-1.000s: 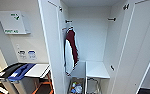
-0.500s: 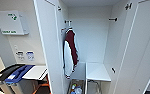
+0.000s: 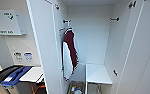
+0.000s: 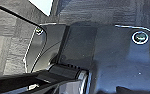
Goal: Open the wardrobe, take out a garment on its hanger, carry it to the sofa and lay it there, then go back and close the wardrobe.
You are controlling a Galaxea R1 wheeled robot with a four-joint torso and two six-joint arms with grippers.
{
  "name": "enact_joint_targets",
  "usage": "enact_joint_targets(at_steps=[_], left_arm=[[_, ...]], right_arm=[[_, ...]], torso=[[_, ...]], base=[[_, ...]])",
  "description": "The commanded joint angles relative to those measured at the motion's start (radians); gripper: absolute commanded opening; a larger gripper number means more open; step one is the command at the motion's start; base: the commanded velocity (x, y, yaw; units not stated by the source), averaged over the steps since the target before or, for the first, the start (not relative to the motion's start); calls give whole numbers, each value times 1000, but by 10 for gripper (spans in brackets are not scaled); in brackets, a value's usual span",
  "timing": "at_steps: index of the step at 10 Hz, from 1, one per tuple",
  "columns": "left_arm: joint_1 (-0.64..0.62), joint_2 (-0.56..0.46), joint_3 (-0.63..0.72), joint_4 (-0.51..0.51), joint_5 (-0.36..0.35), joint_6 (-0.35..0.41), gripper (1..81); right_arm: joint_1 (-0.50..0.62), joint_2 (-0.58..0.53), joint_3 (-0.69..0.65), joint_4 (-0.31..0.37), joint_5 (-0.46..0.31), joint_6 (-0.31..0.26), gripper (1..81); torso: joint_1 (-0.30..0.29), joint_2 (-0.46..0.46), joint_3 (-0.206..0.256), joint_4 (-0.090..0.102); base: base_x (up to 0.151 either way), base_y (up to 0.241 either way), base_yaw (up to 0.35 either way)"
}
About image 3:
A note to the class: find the white wardrobe door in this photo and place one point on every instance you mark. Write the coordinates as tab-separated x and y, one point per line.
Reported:
141	53
41	46

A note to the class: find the maroon and white jacket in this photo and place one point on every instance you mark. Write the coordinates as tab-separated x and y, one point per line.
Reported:
69	50

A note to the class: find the white wardrobe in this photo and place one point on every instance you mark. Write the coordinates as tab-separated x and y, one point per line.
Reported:
91	40

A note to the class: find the white orange paper label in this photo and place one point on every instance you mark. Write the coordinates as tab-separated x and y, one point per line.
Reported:
62	30

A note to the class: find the white clothes hanger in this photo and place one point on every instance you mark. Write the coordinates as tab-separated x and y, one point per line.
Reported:
68	26

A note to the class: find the black wardrobe hook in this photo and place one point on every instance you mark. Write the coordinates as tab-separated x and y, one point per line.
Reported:
67	21
114	19

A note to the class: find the white inner shelf unit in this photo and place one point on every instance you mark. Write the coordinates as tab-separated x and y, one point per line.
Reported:
97	73

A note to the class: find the brown cardboard box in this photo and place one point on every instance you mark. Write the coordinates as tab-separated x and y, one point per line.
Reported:
76	85

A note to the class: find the small green yellow bottle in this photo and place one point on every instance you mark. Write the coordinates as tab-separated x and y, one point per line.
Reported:
73	88

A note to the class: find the clear plastic bottle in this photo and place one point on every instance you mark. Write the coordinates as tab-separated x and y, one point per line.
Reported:
78	91

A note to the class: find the white bin lid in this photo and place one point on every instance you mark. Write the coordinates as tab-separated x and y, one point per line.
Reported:
32	75

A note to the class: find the white first aid box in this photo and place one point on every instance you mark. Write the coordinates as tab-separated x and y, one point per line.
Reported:
6	22

